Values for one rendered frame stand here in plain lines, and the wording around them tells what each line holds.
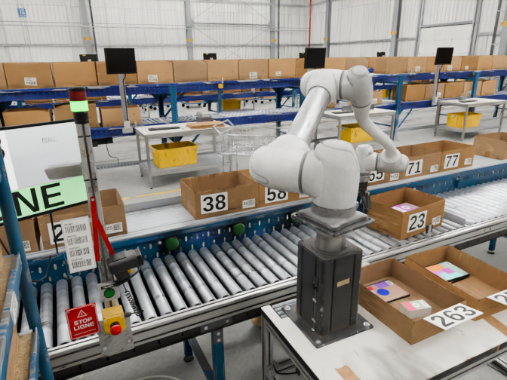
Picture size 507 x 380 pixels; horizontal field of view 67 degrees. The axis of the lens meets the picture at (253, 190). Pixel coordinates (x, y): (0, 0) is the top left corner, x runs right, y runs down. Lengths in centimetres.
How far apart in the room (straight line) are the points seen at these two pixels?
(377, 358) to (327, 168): 68
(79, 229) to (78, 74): 515
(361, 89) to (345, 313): 95
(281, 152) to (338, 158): 21
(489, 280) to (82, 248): 171
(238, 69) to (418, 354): 608
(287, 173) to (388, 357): 73
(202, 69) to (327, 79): 512
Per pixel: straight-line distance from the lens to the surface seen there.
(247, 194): 226
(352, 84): 181
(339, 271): 144
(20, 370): 99
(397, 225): 234
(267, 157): 137
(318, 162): 130
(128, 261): 143
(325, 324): 153
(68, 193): 149
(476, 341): 171
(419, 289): 188
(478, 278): 210
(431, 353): 159
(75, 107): 133
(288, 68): 756
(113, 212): 206
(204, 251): 214
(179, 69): 671
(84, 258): 147
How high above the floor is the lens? 174
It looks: 19 degrees down
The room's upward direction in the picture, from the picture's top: 1 degrees counter-clockwise
